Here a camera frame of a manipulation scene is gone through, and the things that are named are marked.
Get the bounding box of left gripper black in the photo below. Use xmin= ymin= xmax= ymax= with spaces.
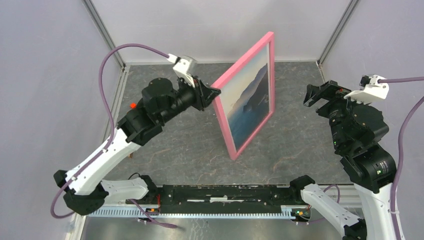
xmin=159 ymin=73 xmax=222 ymax=125

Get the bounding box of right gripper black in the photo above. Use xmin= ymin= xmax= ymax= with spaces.
xmin=303 ymin=77 xmax=372 ymax=149

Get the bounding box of pink wooden picture frame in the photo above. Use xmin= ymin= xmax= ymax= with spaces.
xmin=212 ymin=31 xmax=276 ymax=160

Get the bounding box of blue sea photo print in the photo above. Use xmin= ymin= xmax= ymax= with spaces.
xmin=219 ymin=44 xmax=270 ymax=152

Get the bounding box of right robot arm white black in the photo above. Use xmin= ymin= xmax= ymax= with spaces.
xmin=288 ymin=80 xmax=404 ymax=240

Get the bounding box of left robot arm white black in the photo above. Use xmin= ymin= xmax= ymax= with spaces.
xmin=53 ymin=78 xmax=221 ymax=216

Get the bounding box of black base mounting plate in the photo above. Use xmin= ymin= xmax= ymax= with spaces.
xmin=136 ymin=184 xmax=306 ymax=214

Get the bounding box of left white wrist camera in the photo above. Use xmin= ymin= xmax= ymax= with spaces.
xmin=167 ymin=53 xmax=197 ymax=88

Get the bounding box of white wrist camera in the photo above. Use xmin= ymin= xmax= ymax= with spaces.
xmin=167 ymin=53 xmax=197 ymax=88
xmin=343 ymin=74 xmax=390 ymax=105

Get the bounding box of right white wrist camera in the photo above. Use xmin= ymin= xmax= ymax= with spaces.
xmin=343 ymin=74 xmax=390 ymax=105

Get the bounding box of white slotted cable duct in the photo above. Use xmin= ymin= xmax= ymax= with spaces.
xmin=88 ymin=205 xmax=311 ymax=220

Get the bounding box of aluminium rail frame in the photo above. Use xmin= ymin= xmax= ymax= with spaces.
xmin=71 ymin=0 xmax=132 ymax=240

